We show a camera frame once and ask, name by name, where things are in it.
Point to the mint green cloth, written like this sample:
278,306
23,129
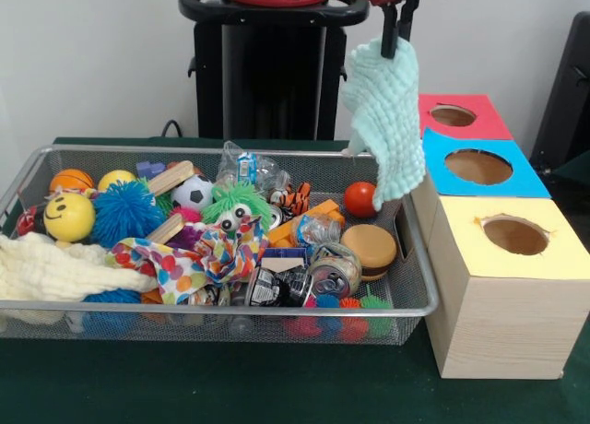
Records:
387,101

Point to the shallow clear mesh bin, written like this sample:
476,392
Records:
396,295

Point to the wooden box with three holes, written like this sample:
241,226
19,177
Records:
498,313

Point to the red ball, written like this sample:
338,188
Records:
359,200

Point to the black stand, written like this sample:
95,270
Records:
567,101

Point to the orange striped tiger plush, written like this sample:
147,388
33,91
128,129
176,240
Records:
293,201

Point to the crushed clear plastic bottle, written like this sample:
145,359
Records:
244,166

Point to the toy hamburger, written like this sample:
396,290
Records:
369,249

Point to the green furry monster toy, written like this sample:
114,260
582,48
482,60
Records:
235,207

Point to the crushed silver can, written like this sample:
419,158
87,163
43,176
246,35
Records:
334,269

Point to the colourful polka dot cloth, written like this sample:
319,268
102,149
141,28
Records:
184,263

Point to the blue spiky ball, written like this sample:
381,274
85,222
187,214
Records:
127,212

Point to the large yellow ball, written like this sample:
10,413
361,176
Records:
69,217

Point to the dark green table cloth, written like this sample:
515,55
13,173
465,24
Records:
230,387

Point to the cream yellow cloth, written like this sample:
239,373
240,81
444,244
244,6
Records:
51,267

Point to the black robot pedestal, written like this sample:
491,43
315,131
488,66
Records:
272,74

